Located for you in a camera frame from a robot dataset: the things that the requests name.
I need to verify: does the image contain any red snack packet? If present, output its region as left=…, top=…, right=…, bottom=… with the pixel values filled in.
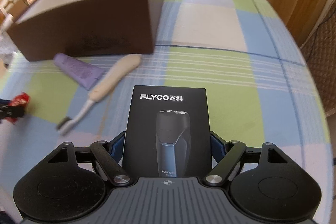
left=7, top=93, right=30, bottom=123

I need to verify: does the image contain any black shaver box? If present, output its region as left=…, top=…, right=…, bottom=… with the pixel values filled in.
left=122, top=85, right=212, bottom=178

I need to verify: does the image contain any purple cream tube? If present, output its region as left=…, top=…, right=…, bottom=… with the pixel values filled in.
left=54, top=53, right=105, bottom=90

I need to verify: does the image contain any white electric razor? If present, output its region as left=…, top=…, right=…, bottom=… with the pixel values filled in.
left=56, top=54, right=142, bottom=136

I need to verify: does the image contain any checkered tablecloth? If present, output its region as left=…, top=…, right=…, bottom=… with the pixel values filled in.
left=1, top=0, right=333, bottom=223

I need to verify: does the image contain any quilted brown chair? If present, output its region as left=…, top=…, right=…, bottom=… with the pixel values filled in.
left=300, top=2, right=335, bottom=117

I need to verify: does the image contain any brown cardboard storage box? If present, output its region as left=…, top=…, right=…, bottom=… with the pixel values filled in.
left=7, top=0, right=164, bottom=61

